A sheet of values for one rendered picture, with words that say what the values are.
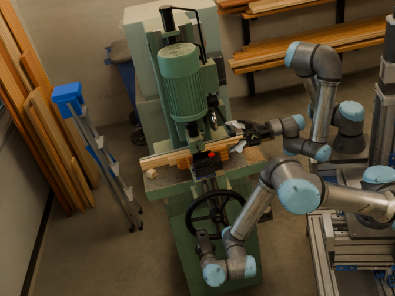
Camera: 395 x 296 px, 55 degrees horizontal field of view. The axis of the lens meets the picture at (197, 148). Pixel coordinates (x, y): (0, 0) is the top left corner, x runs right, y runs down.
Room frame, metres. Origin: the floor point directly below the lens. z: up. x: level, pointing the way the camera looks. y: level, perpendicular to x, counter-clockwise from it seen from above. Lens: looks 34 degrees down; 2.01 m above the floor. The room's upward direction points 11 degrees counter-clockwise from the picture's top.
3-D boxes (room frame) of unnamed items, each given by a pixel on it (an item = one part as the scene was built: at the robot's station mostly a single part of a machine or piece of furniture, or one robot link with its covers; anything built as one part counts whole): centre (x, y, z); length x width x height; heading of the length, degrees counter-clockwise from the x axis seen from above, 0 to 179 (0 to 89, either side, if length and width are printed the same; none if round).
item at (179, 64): (1.58, 0.00, 1.32); 0.18 x 0.18 x 0.31
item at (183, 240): (1.70, 0.02, 0.36); 0.58 x 0.45 x 0.71; 5
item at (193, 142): (1.60, 0.00, 0.99); 0.14 x 0.07 x 0.09; 5
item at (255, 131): (1.41, -0.27, 1.09); 0.12 x 0.09 x 0.08; 95
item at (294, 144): (1.42, -0.44, 0.98); 0.11 x 0.08 x 0.11; 40
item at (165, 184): (1.47, -0.02, 0.87); 0.61 x 0.30 x 0.06; 95
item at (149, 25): (1.87, 0.03, 1.16); 0.22 x 0.22 x 0.72; 5
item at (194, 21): (1.91, -0.11, 1.40); 0.10 x 0.06 x 0.16; 5
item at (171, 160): (1.59, -0.12, 0.92); 0.55 x 0.02 x 0.04; 95
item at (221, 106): (1.77, -0.14, 1.02); 0.09 x 0.07 x 0.12; 95
